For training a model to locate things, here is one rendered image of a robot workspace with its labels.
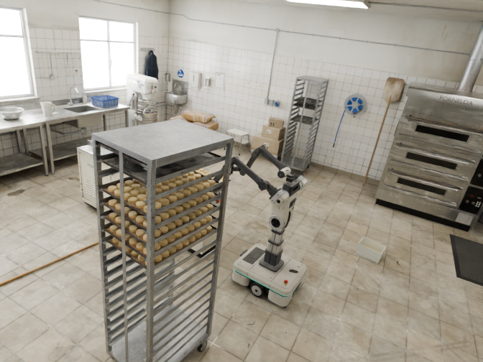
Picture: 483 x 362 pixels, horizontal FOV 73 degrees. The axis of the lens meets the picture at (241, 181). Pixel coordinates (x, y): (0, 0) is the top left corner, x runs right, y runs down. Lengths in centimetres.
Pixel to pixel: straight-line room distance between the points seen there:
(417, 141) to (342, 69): 203
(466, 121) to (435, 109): 43
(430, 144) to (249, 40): 405
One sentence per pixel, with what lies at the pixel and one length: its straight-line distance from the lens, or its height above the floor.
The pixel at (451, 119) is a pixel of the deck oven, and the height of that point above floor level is 164.
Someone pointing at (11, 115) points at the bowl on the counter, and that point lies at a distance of 571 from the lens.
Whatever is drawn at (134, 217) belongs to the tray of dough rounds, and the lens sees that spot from 191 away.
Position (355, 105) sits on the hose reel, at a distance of 663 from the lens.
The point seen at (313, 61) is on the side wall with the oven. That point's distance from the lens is 690.
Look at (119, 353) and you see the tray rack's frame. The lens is 288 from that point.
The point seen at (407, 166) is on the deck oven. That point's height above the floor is 83.
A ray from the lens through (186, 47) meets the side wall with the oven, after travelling 823.
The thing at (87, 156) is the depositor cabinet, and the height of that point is 78.
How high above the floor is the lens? 240
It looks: 24 degrees down
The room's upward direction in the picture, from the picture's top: 8 degrees clockwise
